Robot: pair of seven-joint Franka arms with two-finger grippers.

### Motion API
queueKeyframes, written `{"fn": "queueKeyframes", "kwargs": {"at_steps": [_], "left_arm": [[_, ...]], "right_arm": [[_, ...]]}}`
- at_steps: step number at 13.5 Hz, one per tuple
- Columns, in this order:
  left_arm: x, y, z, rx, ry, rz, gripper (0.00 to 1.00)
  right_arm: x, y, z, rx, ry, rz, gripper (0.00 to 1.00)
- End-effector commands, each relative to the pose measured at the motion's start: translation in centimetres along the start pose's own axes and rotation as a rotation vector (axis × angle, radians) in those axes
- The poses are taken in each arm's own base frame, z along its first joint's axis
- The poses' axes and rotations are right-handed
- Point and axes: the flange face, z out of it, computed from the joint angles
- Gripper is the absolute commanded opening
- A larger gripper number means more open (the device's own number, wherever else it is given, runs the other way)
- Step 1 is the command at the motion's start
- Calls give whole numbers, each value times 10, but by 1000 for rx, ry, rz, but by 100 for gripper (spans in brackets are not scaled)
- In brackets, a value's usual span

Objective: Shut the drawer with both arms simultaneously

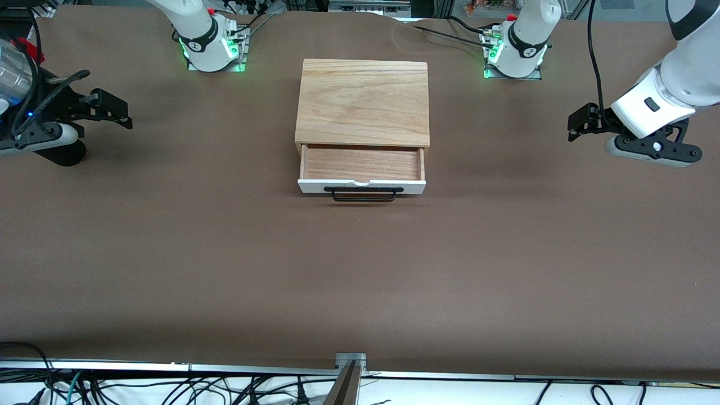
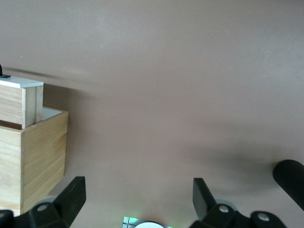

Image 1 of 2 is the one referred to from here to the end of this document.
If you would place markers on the black ribbed vase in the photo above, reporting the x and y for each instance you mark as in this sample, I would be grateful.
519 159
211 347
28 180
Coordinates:
64 154

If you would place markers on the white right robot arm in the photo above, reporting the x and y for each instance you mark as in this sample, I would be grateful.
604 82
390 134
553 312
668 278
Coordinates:
197 28

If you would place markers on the aluminium profile strut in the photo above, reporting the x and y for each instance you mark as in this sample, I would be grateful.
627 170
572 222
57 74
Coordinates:
344 388

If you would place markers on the light wooden drawer cabinet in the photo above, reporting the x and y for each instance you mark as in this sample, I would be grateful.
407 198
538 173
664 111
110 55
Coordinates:
363 101

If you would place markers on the aluminium table edge rail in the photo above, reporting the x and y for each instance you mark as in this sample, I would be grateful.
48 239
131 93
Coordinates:
140 367

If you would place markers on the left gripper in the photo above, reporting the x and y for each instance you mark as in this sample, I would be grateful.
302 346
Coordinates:
603 119

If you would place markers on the grey metal mounting bracket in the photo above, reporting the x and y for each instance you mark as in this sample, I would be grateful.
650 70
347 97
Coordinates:
351 360

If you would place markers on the aluminium corner profile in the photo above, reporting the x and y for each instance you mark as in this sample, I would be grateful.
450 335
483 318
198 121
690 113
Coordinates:
42 7

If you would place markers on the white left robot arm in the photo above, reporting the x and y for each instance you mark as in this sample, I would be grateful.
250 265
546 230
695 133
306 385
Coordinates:
529 34

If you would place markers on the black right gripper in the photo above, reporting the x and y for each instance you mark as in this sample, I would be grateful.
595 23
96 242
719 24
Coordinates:
63 107

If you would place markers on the aluminium frame in background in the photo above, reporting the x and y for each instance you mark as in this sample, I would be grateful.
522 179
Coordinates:
368 5

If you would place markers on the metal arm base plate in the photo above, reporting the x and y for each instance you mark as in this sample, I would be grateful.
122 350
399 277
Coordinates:
236 67
534 74

